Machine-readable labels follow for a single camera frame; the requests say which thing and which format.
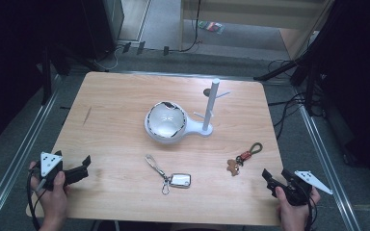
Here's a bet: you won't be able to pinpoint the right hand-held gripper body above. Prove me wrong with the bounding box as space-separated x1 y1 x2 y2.
277 170 334 207

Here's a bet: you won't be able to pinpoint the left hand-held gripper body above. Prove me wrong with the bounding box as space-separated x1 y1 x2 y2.
31 151 66 192

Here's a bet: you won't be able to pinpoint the gingerbread man keychain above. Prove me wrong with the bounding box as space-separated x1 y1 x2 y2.
226 141 264 177

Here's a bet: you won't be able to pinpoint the silver car key keychain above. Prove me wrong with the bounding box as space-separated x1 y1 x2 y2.
145 154 193 196

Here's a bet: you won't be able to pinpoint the white key holder with bowl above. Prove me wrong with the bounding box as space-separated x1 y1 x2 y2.
144 78 232 144

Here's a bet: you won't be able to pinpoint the person's right hand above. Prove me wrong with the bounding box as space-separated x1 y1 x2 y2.
275 186 322 231

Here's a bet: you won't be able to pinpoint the person's left hand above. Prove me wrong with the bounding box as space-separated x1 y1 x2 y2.
28 161 71 223

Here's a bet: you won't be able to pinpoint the black tripod stand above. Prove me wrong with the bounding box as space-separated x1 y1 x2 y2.
252 47 324 117

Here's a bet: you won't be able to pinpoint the black cabinet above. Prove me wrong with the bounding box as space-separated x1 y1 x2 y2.
79 0 125 62

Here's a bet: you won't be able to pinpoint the colourful packet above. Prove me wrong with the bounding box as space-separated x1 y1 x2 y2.
198 20 226 36

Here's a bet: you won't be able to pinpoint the wooden shelf unit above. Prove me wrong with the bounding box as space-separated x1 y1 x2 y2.
178 0 336 61

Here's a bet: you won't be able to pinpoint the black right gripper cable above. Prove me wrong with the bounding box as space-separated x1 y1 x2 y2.
303 192 319 231

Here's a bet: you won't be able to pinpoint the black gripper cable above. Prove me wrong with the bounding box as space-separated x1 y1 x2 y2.
303 192 319 231
26 167 43 231

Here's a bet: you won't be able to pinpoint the aluminium floor rail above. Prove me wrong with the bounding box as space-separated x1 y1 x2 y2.
0 76 62 231
298 105 363 231

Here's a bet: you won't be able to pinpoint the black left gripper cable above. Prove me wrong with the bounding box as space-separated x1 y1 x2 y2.
26 167 43 231

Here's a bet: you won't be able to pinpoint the black floor cables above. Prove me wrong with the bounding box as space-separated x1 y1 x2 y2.
267 58 306 141

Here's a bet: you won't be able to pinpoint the black upright stand post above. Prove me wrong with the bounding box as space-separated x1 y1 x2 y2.
40 47 53 106

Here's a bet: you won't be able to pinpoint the white floor cable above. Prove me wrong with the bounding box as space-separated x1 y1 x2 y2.
93 45 123 72

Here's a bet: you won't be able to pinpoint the black hanging cable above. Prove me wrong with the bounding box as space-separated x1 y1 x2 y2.
179 0 204 53

